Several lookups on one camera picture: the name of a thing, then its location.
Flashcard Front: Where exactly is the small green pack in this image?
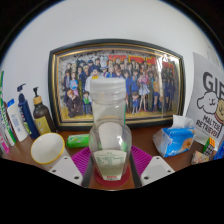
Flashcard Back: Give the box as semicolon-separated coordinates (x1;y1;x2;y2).
66;133;90;149

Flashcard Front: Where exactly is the tall white box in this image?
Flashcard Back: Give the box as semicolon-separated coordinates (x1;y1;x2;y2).
0;70;17;148

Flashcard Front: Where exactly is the brown pump bottle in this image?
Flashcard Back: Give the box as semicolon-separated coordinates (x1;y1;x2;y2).
32;86;57;136

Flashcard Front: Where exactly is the patterned snack pack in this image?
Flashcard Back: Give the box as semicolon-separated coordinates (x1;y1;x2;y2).
190;150;210;166

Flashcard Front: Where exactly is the white mug with yellow rim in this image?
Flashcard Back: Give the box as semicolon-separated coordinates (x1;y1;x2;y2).
30;132;66;166

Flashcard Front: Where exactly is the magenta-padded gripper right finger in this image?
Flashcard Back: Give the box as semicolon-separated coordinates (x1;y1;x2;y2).
129;145;176;188

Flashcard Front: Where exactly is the white lotion bottle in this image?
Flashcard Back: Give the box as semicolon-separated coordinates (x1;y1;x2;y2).
6;98;29;143

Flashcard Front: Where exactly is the colourful puzzle cube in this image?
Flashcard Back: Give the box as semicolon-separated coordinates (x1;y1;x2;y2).
202;136;216;157

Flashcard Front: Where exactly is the framed group picture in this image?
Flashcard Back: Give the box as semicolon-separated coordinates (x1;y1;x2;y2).
47;38;186;132

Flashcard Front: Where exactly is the clear plastic water bottle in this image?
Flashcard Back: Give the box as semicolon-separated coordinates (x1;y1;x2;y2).
88;77;133;182

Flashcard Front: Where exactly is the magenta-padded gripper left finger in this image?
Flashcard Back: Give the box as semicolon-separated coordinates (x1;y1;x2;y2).
48;145;95;188

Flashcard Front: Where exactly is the blue tissue pack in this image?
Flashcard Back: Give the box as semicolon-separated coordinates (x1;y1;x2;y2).
152;114;197;158

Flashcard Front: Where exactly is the dark blue pump bottle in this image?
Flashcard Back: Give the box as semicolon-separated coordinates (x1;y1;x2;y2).
16;83;40;140

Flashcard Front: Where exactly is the white paper gift bag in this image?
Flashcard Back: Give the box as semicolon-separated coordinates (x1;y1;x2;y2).
185;52;224;145

